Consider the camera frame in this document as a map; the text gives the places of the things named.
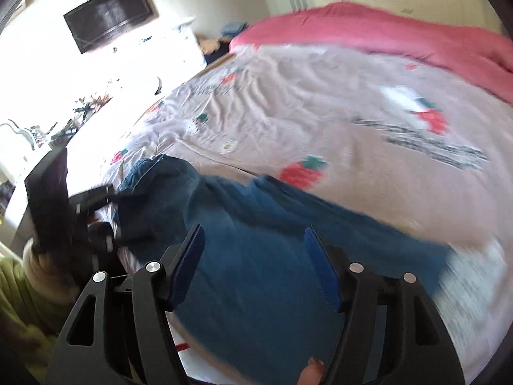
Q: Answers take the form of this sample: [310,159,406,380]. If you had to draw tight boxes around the black wall television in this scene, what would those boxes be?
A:
[63,0,155,55]

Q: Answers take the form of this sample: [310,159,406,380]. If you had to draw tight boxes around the person's left forearm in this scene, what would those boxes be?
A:
[0,244,83,375]

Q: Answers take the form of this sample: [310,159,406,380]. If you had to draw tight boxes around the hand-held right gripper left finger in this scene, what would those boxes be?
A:
[40,224,206,385]

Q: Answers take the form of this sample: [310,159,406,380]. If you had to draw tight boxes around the person's right hand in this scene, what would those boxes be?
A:
[298,355,326,385]

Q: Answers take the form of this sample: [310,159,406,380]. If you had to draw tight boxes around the blue denim pants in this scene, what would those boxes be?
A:
[112,154,455,385]

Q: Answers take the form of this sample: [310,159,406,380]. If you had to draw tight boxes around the white chair back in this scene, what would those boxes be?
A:
[0,119,43,155]

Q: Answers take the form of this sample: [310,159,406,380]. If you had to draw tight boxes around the pink quilt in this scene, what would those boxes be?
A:
[228,2,513,107]

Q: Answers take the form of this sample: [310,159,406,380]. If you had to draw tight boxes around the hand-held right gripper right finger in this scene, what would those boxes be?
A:
[303,226,467,385]

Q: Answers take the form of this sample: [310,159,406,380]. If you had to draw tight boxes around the brown plush cushion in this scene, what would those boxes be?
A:
[199,35,226,55]

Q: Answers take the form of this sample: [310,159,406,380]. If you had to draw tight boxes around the white dresser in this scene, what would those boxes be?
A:
[170,20,207,83]

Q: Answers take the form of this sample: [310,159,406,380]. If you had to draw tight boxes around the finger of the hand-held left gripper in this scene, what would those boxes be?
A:
[88,224,122,256]
[75,184,122,215]

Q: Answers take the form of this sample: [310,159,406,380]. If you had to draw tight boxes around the strawberry printed bed sheet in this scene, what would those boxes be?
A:
[102,42,513,385]

